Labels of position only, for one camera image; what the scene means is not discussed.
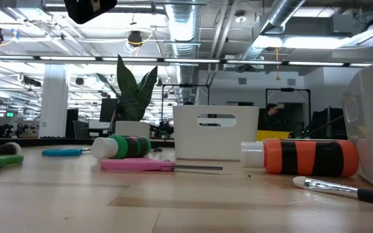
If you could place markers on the blue scissors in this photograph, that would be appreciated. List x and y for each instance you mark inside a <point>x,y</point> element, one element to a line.
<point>60,151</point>

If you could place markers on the person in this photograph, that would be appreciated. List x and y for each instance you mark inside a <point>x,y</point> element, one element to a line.
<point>272,116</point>

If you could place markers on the black paintbrush white tip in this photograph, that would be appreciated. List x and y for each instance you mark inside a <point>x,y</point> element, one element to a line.
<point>322,186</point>

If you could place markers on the thick brush silver ferrule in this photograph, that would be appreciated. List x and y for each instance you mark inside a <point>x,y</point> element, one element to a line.
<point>10,148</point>

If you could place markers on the black background robot arm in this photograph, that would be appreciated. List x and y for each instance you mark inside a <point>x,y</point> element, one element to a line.
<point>164,129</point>

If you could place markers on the black background rig frame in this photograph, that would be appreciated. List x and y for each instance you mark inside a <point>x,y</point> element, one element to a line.
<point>186,85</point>
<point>287,89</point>

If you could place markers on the black metal table frame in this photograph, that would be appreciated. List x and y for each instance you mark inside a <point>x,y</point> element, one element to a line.
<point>44,142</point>

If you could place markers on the dark office chair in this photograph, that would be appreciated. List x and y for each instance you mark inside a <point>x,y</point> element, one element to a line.
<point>81,129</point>

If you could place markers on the yellow plastic basket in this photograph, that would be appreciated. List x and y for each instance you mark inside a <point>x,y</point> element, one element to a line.
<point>272,135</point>

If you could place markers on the black background cabinets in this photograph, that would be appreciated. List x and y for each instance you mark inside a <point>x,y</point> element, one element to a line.
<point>329,126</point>

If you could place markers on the green exit sign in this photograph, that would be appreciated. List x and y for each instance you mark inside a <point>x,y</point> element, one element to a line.
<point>10,114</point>

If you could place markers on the black monitor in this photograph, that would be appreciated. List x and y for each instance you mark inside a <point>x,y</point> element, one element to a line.
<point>107,110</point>

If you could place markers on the white plastic bin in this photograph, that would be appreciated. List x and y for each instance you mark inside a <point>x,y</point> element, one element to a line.
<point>186,139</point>

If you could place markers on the green plant in white pot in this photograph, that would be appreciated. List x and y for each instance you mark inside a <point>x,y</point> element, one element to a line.
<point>131,97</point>

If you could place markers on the long ceiling light rail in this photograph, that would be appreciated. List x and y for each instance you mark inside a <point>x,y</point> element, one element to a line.
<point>66,58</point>

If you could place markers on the orange paint bottle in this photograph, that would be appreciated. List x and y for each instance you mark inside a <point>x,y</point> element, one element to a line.
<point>303,158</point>

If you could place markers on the green scissors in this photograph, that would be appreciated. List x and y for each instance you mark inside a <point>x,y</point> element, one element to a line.
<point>2,160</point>

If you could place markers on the white pillar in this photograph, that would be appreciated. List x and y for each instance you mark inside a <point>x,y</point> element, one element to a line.
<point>57,106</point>

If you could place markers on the pink scissors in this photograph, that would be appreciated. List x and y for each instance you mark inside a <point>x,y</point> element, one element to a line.
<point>134,164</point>

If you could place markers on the green paint bottle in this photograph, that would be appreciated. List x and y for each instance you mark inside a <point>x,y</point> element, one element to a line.
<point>125,147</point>

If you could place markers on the silver ventilation duct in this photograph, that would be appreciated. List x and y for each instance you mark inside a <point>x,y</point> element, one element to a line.
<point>181,26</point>
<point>280,13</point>

